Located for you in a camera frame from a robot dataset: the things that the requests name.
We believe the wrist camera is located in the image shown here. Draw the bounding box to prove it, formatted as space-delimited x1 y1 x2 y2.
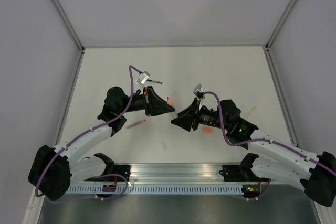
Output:
193 84 206 99
135 71 150 86

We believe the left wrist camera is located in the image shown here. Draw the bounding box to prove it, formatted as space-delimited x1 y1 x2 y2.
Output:
135 71 150 86

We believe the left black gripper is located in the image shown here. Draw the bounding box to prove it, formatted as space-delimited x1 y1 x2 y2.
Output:
119 86 175 118

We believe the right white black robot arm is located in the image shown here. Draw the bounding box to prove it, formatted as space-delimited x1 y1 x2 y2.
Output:
171 99 335 207

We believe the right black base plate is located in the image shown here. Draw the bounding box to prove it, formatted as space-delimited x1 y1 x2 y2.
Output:
219 165 268 182

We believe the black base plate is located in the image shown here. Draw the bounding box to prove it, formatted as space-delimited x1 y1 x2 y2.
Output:
219 165 268 182
112 165 131 181

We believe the white slotted cable duct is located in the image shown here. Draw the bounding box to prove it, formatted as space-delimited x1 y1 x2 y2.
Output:
67 183 243 195

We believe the aluminium rail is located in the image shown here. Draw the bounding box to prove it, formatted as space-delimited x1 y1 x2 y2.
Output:
115 163 258 184

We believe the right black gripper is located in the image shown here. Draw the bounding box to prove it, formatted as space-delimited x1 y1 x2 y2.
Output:
171 97 230 132

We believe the yellow pen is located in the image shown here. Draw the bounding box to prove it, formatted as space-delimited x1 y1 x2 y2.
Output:
243 105 257 119

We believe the pink pen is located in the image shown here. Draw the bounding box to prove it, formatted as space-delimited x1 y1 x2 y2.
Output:
126 119 146 129

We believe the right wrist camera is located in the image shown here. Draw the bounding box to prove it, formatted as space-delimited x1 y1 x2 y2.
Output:
193 84 206 99

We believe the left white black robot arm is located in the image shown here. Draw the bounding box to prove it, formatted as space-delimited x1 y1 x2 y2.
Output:
28 86 175 201

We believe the purple pen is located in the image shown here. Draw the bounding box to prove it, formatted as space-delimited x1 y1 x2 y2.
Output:
147 79 163 84

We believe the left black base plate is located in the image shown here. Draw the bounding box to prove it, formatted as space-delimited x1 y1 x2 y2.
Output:
112 165 131 181

